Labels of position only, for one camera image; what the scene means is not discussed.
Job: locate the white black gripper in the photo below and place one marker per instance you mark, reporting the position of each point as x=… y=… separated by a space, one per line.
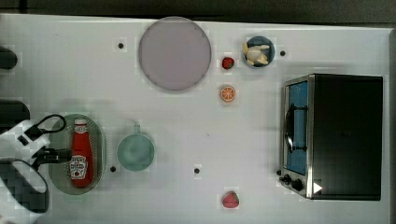
x=32 y=141

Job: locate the red ketchup bottle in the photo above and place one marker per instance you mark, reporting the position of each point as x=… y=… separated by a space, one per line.
x=81 y=164

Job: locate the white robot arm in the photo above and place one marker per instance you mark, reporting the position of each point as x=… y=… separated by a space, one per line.
x=25 y=194

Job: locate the green oval strainer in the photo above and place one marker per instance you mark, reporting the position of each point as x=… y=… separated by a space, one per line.
x=59 y=173

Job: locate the green mug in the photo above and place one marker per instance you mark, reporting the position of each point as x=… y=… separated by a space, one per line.
x=136 y=151

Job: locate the lilac round plate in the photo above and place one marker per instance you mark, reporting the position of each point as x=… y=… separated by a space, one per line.
x=174 y=53

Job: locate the red strawberry near oven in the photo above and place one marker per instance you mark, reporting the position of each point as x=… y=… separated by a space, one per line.
x=230 y=200

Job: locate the orange slice toy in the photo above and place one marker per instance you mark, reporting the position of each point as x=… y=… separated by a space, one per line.
x=227 y=94

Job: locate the red strawberry near bowl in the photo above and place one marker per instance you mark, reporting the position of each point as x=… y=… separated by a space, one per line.
x=227 y=63

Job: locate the peeled banana toy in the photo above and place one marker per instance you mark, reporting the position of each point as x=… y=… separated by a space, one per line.
x=255 y=54

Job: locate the blue bowl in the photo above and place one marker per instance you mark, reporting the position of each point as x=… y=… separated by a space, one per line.
x=261 y=40

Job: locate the black steel toaster oven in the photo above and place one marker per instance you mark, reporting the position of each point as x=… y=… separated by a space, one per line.
x=332 y=136

